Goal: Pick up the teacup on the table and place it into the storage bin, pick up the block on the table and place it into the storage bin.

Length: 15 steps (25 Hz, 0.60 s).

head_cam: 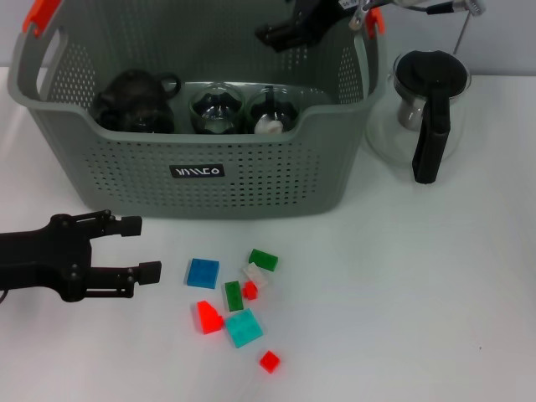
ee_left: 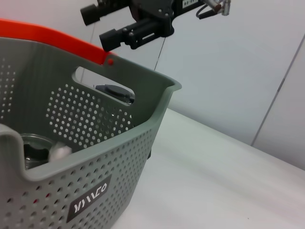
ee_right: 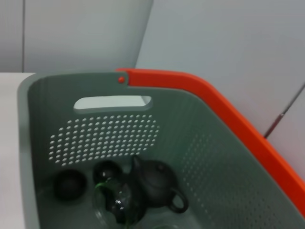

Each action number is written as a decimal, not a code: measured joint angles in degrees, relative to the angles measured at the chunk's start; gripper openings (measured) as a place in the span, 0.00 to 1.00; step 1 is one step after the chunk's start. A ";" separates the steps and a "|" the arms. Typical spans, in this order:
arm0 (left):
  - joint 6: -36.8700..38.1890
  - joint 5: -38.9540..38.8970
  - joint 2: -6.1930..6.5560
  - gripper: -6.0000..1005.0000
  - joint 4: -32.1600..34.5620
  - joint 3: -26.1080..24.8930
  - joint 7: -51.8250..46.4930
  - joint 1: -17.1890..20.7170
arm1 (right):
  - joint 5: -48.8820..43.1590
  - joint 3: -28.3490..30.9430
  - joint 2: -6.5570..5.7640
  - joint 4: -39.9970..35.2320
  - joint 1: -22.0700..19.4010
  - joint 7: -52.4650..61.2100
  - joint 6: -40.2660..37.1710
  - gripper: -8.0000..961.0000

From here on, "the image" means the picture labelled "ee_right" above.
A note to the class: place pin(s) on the grey perforated storage bin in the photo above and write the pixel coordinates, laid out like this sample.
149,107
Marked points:
214,167

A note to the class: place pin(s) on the small black clay cup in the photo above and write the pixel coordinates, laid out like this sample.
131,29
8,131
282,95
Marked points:
69,184
107,171

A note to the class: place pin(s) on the glass teacup black sleeve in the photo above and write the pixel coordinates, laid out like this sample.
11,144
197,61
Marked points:
119,205

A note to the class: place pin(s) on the black clay teapot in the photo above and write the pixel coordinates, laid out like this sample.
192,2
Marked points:
155,181

